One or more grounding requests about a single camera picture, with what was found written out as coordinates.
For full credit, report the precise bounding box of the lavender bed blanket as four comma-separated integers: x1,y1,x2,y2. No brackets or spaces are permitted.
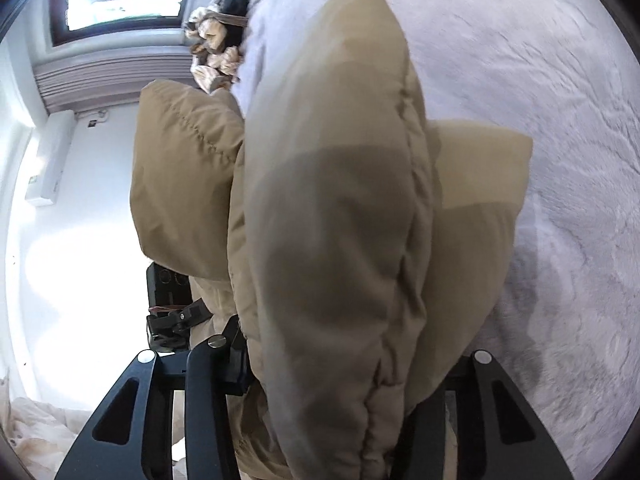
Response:
232,0,640,461

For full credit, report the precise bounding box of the pile of striped knit clothes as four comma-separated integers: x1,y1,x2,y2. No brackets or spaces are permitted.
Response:
181,0,251,95

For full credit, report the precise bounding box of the white air conditioner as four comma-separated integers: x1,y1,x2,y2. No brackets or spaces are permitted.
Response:
25,110,77,207

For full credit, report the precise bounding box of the beige puffer jacket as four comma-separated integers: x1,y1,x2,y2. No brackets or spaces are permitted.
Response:
129,0,533,480

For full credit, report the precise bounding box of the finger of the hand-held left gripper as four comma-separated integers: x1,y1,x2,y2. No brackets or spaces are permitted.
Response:
170,298,213,333

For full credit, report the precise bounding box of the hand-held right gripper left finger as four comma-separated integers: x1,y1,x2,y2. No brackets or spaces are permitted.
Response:
54,314,251,480

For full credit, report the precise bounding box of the grey curtain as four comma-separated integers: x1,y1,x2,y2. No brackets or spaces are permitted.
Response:
32,44,197,115

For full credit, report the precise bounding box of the cream crumpled cloth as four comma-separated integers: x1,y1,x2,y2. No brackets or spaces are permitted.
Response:
0,367,188,480

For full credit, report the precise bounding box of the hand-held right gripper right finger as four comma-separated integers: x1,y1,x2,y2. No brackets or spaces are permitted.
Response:
390,350,573,480

